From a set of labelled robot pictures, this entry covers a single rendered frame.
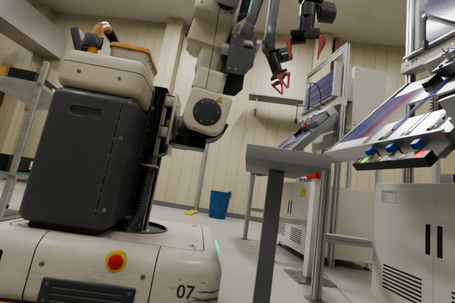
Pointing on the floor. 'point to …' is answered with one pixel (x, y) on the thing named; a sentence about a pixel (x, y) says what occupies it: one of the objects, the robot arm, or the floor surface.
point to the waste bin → (219, 204)
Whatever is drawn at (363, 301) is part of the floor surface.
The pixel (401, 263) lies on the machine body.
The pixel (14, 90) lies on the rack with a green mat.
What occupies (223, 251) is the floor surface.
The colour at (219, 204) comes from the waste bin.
